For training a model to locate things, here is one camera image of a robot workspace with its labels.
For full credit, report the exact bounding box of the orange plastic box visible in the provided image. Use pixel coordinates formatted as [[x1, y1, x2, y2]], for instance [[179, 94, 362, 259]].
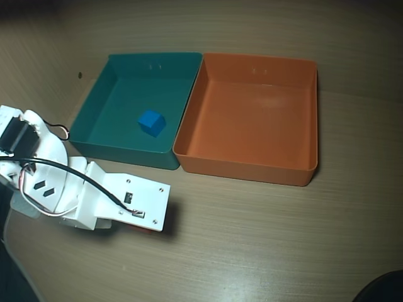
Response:
[[173, 52, 319, 187]]

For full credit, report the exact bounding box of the white arm base mount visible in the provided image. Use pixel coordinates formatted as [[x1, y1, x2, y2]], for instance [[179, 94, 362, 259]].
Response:
[[11, 196, 42, 220]]

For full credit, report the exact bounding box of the black camera cable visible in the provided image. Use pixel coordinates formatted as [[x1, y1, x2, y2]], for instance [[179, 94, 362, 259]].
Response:
[[0, 156, 146, 218]]

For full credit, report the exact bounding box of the teal plastic box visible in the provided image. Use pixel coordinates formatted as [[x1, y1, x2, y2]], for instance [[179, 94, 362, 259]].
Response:
[[67, 52, 204, 172]]

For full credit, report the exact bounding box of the blue cube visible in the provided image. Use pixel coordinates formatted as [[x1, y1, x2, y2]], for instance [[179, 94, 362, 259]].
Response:
[[137, 109, 167, 138]]

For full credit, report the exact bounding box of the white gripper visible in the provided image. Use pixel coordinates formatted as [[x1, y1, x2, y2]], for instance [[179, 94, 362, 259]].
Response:
[[57, 155, 113, 231]]

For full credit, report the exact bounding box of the white wrist camera mount plate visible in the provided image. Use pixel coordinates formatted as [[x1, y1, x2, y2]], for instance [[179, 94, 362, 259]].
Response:
[[84, 160, 171, 233]]

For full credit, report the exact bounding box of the red black servo wire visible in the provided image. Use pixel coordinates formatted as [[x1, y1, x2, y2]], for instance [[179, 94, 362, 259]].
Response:
[[43, 119, 71, 142]]

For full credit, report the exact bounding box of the orange cube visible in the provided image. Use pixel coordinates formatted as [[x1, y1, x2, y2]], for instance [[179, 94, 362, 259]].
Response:
[[124, 222, 152, 234]]

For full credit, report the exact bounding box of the dark round object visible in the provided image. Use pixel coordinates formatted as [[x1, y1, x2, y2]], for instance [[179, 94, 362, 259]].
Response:
[[355, 269, 403, 302]]

